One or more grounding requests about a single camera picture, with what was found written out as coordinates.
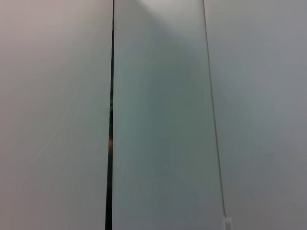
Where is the black vertical wall strip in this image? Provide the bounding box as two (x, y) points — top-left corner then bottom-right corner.
(105, 0), (115, 230)

